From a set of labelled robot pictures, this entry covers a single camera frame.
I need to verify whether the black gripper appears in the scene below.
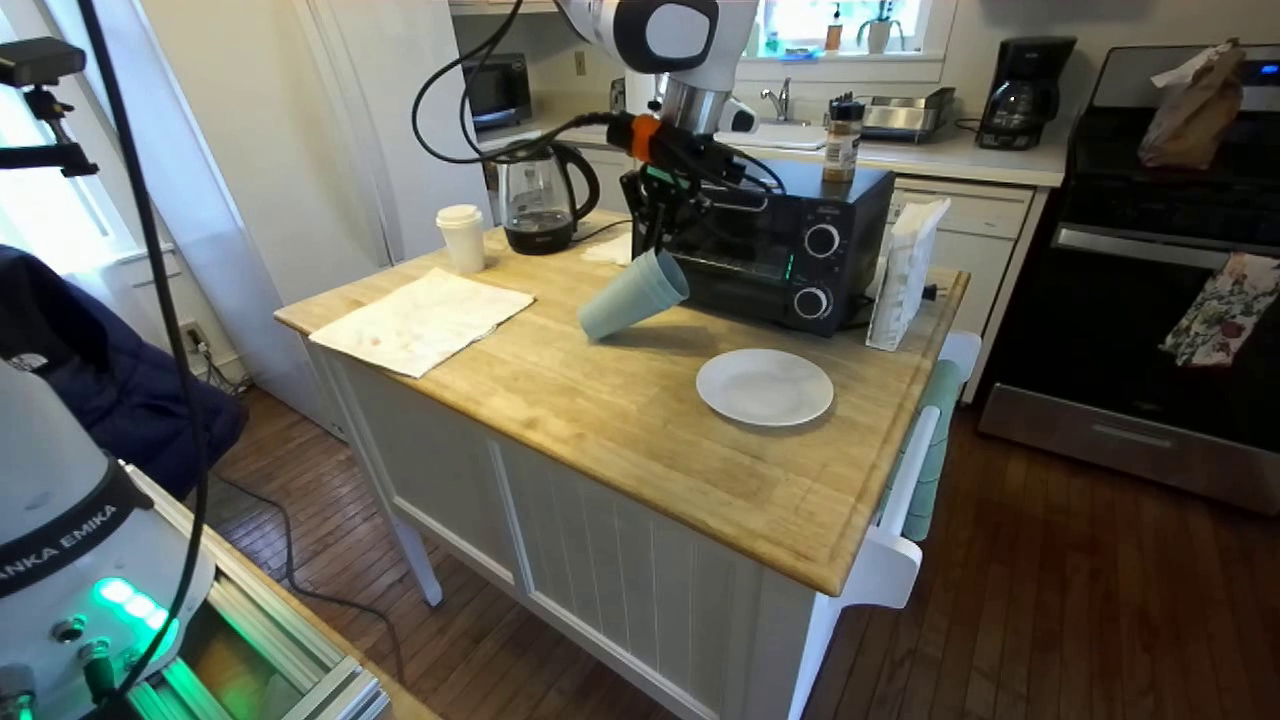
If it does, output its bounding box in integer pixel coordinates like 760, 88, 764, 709
617, 129, 751, 260

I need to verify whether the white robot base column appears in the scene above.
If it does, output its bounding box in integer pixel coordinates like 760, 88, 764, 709
0, 323, 219, 720

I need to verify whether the black toaster oven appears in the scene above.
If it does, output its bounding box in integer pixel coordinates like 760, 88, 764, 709
627, 158, 900, 337

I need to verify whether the white kitchen sink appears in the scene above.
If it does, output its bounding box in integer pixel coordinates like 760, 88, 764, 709
723, 117, 834, 153

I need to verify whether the chrome sink faucet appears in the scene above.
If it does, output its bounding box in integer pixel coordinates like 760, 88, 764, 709
755, 75, 801, 129

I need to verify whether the white lidded paper cup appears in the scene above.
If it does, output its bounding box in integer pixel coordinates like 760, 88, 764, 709
434, 202, 490, 276

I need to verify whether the black countertop appliance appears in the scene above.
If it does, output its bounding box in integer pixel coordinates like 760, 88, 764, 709
459, 54, 536, 137

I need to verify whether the glass spice jar black lid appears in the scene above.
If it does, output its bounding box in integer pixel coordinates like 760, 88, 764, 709
821, 91, 868, 191

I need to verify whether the white round plate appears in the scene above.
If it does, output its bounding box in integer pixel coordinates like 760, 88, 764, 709
691, 345, 841, 433

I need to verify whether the kitchen window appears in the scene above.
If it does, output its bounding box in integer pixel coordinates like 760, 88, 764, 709
751, 0, 962, 69

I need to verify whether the white paper sheet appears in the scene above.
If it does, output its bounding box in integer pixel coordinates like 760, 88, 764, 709
309, 265, 539, 380

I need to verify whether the white paper bag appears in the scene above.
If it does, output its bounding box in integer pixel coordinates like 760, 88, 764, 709
866, 198, 956, 358

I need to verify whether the grey dish rack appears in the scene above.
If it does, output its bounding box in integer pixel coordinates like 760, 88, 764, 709
856, 84, 962, 149

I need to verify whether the windowsill plant jar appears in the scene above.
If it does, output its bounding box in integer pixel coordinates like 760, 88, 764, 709
856, 0, 900, 62

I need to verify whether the green hanging towel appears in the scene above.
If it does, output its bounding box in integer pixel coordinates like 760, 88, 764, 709
900, 358, 970, 543

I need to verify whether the white wood-top kitchen island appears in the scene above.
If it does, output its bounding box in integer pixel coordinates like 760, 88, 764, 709
272, 203, 983, 720

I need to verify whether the black coffee maker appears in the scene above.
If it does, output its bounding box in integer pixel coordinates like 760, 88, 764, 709
974, 33, 1082, 158

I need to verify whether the black kitchen stove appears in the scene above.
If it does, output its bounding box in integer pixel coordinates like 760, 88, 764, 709
975, 45, 1280, 519

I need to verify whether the white radiator cover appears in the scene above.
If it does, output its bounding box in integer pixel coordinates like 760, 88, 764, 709
91, 242, 253, 394

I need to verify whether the brown paper bag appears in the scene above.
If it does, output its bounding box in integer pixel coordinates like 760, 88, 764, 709
1136, 38, 1248, 178

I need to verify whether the floral dish towel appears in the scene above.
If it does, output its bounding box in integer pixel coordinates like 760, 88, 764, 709
1156, 254, 1280, 372

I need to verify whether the dark blue jacket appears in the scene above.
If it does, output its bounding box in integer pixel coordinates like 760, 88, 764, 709
0, 242, 253, 505

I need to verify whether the black wrist camera orange plug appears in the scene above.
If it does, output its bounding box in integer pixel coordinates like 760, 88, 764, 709
603, 112, 671, 168

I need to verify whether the white wall outlet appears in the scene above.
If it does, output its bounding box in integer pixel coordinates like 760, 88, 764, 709
168, 316, 218, 360

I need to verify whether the black floor power cable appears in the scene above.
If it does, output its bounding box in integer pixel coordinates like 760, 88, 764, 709
198, 474, 411, 685

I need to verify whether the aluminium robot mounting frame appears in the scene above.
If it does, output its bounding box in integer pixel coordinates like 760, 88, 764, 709
112, 456, 446, 720

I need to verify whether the black camera on tripod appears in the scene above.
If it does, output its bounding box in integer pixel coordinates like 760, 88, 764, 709
0, 33, 105, 179

